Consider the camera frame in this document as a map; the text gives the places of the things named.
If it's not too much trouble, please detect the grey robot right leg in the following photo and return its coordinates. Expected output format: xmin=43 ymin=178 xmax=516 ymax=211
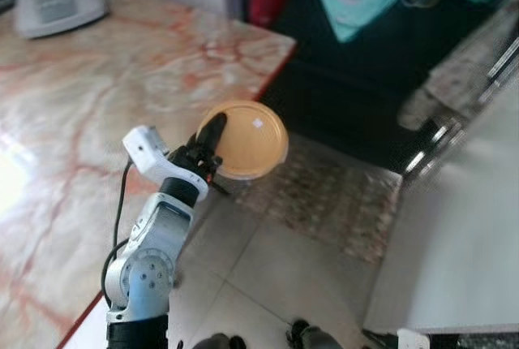
xmin=287 ymin=318 xmax=367 ymax=349

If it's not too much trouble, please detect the white grey tabletop appliance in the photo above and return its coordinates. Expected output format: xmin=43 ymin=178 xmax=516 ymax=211
xmin=11 ymin=0 xmax=111 ymax=41

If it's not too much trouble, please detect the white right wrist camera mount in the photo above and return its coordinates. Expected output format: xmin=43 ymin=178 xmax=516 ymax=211
xmin=397 ymin=328 xmax=431 ymax=349

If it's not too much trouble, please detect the patterned floor mat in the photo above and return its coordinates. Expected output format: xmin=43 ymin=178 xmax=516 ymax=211
xmin=234 ymin=132 xmax=405 ymax=266

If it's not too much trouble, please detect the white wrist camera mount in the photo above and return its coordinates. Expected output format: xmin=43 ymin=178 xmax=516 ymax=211
xmin=397 ymin=328 xmax=431 ymax=349
xmin=122 ymin=125 xmax=211 ymax=200

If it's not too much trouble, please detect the round orange plastic container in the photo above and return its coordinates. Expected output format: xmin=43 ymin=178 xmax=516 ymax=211
xmin=197 ymin=100 xmax=290 ymax=181

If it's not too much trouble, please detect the grey robot left leg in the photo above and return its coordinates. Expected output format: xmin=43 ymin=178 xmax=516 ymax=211
xmin=189 ymin=332 xmax=249 ymax=349

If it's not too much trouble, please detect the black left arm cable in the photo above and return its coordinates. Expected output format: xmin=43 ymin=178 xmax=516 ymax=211
xmin=101 ymin=161 xmax=135 ymax=305

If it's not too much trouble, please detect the white fridge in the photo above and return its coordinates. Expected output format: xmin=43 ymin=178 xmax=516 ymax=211
xmin=363 ymin=63 xmax=519 ymax=335

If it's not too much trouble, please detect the speckled stone counter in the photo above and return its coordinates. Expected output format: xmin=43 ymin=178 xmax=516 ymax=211
xmin=397 ymin=0 xmax=519 ymax=132

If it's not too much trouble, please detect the grey robot leg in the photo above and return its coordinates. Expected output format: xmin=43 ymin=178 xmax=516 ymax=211
xmin=189 ymin=332 xmax=249 ymax=349
xmin=287 ymin=318 xmax=367 ymax=349

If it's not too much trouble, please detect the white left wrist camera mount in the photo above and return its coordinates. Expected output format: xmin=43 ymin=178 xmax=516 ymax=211
xmin=122 ymin=125 xmax=211 ymax=200

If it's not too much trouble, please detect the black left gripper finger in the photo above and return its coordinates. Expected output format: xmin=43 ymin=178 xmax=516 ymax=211
xmin=196 ymin=111 xmax=229 ymax=157

